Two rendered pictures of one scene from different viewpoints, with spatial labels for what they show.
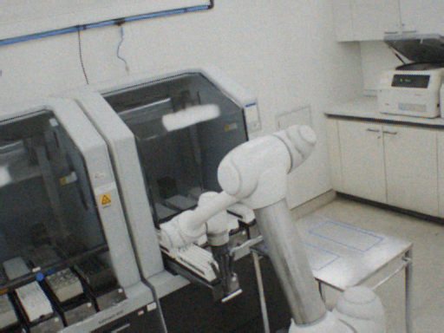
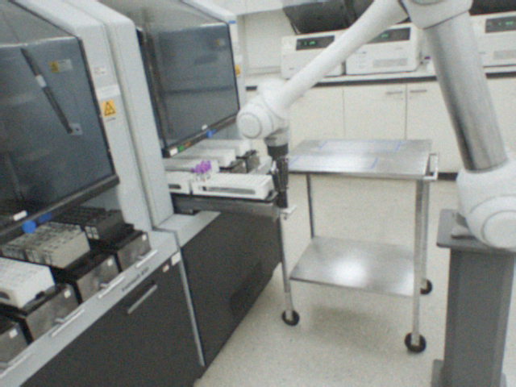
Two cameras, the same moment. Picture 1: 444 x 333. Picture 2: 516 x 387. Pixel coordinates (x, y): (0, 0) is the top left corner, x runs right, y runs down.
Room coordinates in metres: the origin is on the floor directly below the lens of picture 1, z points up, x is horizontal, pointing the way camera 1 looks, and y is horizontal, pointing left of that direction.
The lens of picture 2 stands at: (0.57, 0.81, 1.37)
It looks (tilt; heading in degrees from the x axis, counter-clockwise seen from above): 21 degrees down; 330
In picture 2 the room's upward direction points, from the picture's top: 7 degrees counter-clockwise
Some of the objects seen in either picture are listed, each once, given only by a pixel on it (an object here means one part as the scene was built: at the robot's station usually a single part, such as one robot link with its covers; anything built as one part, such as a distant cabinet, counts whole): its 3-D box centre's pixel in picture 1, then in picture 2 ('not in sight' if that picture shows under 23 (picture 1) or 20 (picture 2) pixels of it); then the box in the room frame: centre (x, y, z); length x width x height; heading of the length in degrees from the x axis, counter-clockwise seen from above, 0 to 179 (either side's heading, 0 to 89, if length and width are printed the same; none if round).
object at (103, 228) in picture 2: (100, 277); (108, 225); (1.84, 0.64, 0.85); 0.12 x 0.02 x 0.06; 123
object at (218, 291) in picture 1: (186, 262); (203, 197); (1.98, 0.25, 0.78); 0.73 x 0.14 x 0.09; 33
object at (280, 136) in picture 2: (217, 235); (276, 135); (1.70, 0.07, 1.03); 0.09 x 0.09 x 0.06
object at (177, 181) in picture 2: (166, 242); (164, 182); (2.13, 0.35, 0.83); 0.30 x 0.10 x 0.06; 33
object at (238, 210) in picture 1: (237, 210); (218, 148); (2.39, -0.03, 0.83); 0.30 x 0.10 x 0.06; 33
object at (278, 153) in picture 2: (220, 251); (278, 156); (1.70, 0.07, 0.96); 0.08 x 0.07 x 0.09; 123
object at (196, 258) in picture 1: (199, 262); (232, 186); (1.87, 0.18, 0.83); 0.30 x 0.10 x 0.06; 33
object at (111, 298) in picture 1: (87, 272); (62, 237); (2.04, 0.76, 0.78); 0.73 x 0.14 x 0.09; 33
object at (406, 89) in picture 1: (422, 70); (318, 37); (3.65, -1.77, 1.22); 0.62 x 0.56 x 0.64; 121
